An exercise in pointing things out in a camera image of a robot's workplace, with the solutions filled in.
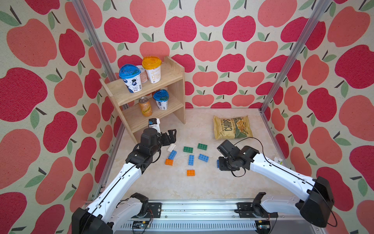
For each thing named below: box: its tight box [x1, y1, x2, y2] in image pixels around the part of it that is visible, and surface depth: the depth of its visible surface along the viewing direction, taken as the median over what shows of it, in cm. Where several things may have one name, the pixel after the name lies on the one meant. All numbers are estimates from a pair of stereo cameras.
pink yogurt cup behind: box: [135, 64, 149, 84], surface depth 75 cm
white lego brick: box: [167, 143, 177, 153], surface depth 98 cm
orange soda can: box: [138, 97, 153, 117], surface depth 84 cm
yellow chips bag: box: [213, 115, 253, 140], surface depth 103 cm
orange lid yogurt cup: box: [142, 56, 163, 84], surface depth 71 cm
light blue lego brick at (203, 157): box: [198, 153, 210, 163], surface depth 95 cm
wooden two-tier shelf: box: [99, 56, 186, 145], surface depth 82 cm
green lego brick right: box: [197, 142, 208, 151], surface depth 100 cm
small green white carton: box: [274, 156, 283, 165], surface depth 90 cm
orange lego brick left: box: [164, 158, 174, 166], surface depth 92 cm
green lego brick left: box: [183, 146, 194, 154], surface depth 98 cm
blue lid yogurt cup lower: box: [152, 89, 170, 111], surface depth 88 cm
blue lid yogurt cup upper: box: [118, 63, 143, 94], surface depth 66 cm
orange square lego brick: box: [186, 169, 196, 177], surface depth 88 cm
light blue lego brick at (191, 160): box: [187, 154, 195, 166], surface depth 93 cm
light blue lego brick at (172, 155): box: [168, 150, 178, 161], surface depth 95 cm
